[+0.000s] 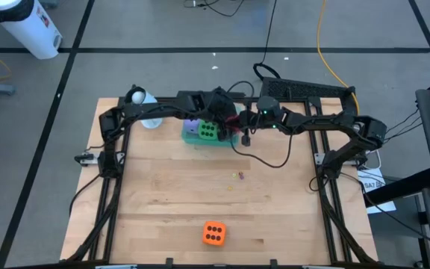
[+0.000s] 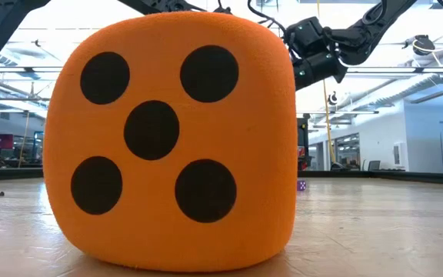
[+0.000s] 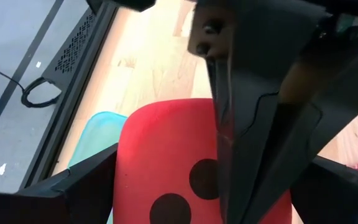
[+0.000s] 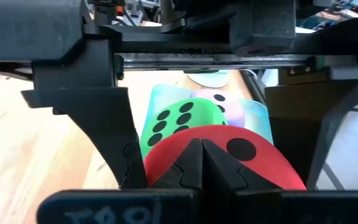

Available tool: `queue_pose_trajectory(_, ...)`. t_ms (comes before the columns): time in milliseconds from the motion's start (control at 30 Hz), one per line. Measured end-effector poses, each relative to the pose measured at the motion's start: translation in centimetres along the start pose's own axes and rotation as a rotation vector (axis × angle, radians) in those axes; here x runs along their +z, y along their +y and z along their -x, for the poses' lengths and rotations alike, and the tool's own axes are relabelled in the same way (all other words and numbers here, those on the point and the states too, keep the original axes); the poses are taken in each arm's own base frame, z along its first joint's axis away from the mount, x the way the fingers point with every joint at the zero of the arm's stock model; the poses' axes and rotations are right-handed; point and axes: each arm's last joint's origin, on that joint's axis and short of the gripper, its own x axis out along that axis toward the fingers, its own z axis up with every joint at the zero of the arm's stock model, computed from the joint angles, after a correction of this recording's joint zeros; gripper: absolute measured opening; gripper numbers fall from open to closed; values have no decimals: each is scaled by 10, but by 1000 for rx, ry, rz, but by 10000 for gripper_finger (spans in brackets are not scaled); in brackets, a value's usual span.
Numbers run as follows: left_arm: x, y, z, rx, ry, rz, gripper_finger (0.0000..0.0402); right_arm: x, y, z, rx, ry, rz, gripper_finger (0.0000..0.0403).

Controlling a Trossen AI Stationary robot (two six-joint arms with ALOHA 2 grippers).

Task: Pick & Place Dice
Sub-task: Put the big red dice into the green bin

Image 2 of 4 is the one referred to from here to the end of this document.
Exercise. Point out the orange foam die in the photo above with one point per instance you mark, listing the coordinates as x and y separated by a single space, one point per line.
264 146

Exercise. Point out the small purple translucent die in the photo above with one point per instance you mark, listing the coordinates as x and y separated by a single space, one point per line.
302 185

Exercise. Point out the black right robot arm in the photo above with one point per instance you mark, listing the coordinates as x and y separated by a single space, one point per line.
379 23

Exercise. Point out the long ceiling light strip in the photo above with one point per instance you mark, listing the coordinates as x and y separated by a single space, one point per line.
340 112

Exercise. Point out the dark office chair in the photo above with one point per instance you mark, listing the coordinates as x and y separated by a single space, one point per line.
374 166

